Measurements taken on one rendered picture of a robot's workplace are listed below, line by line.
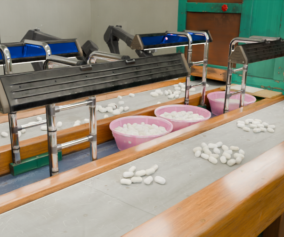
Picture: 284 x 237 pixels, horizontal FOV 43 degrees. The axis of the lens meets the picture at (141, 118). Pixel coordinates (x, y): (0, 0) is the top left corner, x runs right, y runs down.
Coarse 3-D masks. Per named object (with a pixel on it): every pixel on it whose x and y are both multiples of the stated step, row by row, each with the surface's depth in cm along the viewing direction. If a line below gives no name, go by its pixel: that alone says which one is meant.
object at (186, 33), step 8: (168, 32) 190; (176, 32) 186; (184, 32) 183; (192, 32) 197; (200, 32) 194; (192, 40) 182; (208, 40) 192; (208, 48) 194; (192, 64) 187; (184, 104) 191; (200, 104) 204
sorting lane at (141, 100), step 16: (128, 96) 209; (144, 96) 210; (160, 96) 211; (64, 112) 177; (80, 112) 177; (96, 112) 178; (0, 128) 153; (32, 128) 154; (64, 128) 154; (0, 144) 136
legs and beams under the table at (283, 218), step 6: (282, 216) 125; (276, 222) 126; (282, 222) 126; (270, 228) 128; (276, 228) 127; (282, 228) 127; (264, 234) 131; (270, 234) 129; (276, 234) 127; (282, 234) 129
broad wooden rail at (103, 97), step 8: (168, 80) 243; (176, 80) 245; (184, 80) 250; (128, 88) 218; (136, 88) 219; (144, 88) 223; (152, 88) 227; (96, 96) 198; (104, 96) 201; (112, 96) 204; (56, 104) 181; (64, 104) 183; (24, 112) 168; (32, 112) 171; (40, 112) 173; (0, 120) 160
